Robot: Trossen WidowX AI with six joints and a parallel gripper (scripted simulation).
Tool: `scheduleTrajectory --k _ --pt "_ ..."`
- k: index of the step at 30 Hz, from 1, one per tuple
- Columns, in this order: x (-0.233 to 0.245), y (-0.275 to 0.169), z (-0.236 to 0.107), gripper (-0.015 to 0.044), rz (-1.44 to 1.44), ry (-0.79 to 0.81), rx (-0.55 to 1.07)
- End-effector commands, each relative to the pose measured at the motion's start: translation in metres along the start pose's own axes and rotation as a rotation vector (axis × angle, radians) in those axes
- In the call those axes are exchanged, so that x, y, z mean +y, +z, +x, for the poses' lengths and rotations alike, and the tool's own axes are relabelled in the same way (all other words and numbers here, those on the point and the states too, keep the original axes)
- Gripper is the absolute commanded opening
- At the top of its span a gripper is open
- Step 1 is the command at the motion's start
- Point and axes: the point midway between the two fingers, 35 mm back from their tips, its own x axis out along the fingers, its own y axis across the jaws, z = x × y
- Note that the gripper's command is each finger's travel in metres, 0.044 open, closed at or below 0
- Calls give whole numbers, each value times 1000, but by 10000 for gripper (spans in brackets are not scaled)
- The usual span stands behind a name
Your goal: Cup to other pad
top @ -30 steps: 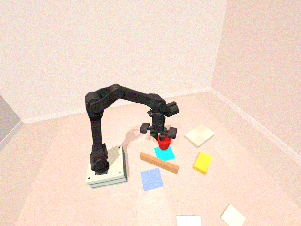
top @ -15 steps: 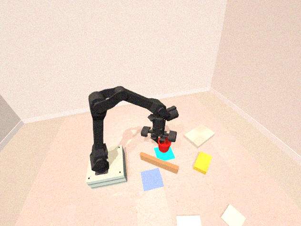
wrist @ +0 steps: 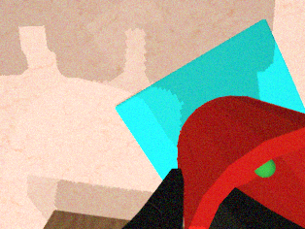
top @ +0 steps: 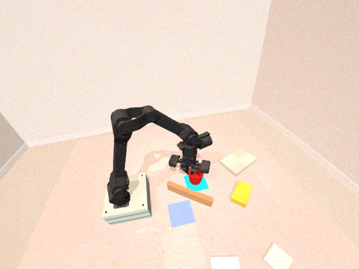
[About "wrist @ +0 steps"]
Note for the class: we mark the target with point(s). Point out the green marble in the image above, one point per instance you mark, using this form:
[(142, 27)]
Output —
[(266, 170)]

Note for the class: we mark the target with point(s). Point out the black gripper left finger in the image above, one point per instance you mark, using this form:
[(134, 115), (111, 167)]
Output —
[(165, 207)]

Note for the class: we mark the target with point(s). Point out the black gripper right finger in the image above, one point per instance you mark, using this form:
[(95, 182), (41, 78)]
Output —
[(239, 211)]

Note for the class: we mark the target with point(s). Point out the red cup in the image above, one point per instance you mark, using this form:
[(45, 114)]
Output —
[(221, 144)]

